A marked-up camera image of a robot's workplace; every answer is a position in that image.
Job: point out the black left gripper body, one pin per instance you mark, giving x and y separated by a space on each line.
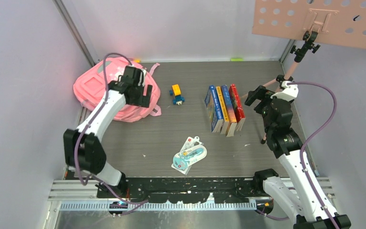
139 99

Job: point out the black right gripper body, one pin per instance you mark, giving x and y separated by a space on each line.
265 95

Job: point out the pink student backpack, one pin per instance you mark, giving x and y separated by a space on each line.
89 89

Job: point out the yellow spine book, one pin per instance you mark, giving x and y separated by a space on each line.
226 123

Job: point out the dark blue book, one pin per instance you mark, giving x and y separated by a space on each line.
214 109

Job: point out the blue orange Jane Eyre book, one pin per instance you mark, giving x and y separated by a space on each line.
230 111

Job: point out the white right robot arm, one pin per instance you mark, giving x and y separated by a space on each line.
307 207

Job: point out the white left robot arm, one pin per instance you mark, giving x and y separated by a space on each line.
83 149

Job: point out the white red stationery pack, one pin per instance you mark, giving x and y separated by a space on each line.
190 142

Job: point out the blue correction tape pack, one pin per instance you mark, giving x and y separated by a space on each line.
188 157

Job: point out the yellow blue toy truck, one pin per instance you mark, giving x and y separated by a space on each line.
175 92

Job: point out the green tape marker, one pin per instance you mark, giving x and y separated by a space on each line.
236 59

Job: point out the pink music stand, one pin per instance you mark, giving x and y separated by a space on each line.
335 22

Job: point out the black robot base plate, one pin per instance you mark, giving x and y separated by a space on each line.
188 190

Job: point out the aluminium frame rail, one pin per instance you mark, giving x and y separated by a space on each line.
72 197

